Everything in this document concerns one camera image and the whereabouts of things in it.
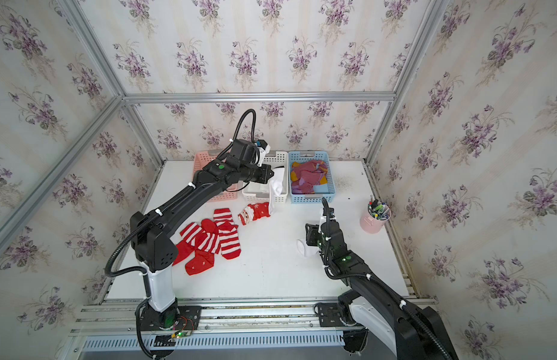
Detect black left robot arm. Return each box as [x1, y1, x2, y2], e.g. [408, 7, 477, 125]
[105, 134, 274, 330]

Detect white plastic basket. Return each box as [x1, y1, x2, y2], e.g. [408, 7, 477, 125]
[242, 151, 289, 203]

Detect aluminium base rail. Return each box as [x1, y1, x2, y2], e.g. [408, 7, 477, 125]
[71, 296, 443, 336]

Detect white sock black stripes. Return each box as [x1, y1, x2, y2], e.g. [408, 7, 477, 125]
[296, 239, 318, 258]

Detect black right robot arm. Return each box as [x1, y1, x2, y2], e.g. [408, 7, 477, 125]
[305, 198, 458, 359]

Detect blue plastic basket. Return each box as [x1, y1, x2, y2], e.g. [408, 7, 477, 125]
[287, 151, 336, 203]

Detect red white striped sock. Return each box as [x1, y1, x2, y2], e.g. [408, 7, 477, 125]
[177, 208, 242, 260]

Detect white ankle sock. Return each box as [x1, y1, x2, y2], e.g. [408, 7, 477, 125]
[269, 166, 285, 215]

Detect purple striped sock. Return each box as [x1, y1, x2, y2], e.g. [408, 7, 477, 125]
[290, 160, 329, 195]

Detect plain red sock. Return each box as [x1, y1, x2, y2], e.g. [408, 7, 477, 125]
[173, 240, 195, 266]

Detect pink pen cup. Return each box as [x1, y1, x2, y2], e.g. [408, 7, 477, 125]
[359, 198, 392, 234]

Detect pink plastic basket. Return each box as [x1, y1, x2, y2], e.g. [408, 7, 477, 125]
[192, 151, 238, 203]

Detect red santa christmas sock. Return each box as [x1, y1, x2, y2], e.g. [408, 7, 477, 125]
[238, 202, 271, 226]

